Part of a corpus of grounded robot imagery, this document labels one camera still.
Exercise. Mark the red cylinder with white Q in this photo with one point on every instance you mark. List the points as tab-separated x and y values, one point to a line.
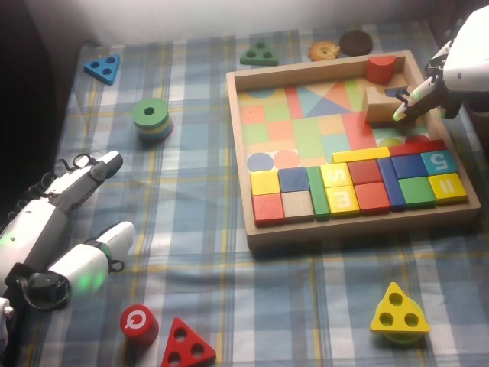
138	325

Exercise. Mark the red triangle piece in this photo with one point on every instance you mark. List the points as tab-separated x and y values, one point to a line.
180	348

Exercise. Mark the natural wood arch block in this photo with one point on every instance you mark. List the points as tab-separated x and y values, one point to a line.
380	109

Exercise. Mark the wooden tray with coloured print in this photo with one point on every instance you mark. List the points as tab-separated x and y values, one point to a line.
344	233

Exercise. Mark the red half-cylinder block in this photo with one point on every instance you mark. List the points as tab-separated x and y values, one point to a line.
379	70

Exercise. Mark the blue plaid tablecloth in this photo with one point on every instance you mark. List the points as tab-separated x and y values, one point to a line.
191	191

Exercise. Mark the blue triangle piece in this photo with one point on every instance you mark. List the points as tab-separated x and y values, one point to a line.
102	69

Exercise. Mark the yellow triangle piece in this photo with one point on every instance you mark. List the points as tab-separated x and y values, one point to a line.
396	311

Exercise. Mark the light green gear disc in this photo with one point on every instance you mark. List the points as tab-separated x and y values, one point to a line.
400	337

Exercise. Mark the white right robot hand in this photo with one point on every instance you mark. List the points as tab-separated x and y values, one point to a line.
470	61

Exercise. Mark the green triangle piece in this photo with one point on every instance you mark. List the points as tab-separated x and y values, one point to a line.
259	56

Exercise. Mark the dark brown disc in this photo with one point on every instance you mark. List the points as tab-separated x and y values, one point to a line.
356	42

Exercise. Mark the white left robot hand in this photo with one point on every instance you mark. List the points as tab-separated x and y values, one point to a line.
30	229

